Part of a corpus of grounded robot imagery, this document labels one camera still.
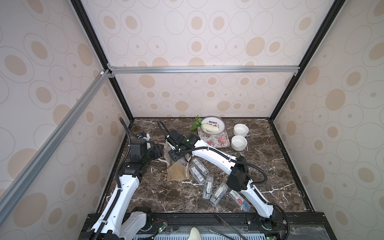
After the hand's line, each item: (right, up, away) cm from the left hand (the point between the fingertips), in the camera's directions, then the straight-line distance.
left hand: (163, 145), depth 79 cm
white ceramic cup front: (+47, -1, +24) cm, 53 cm away
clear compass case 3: (+17, -17, +11) cm, 26 cm away
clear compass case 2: (+20, -14, +13) cm, 28 cm away
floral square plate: (+31, +1, +27) cm, 41 cm away
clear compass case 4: (+24, -24, +5) cm, 34 cm away
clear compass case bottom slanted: (+30, -26, +3) cm, 40 cm away
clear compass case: (+10, -8, -1) cm, 13 cm away
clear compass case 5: (+41, -29, +1) cm, 50 cm away
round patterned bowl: (+32, +16, +38) cm, 53 cm away
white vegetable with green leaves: (+27, +10, +31) cm, 42 cm away
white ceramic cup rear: (+51, +9, +33) cm, 61 cm away
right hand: (+8, -4, +9) cm, 13 cm away
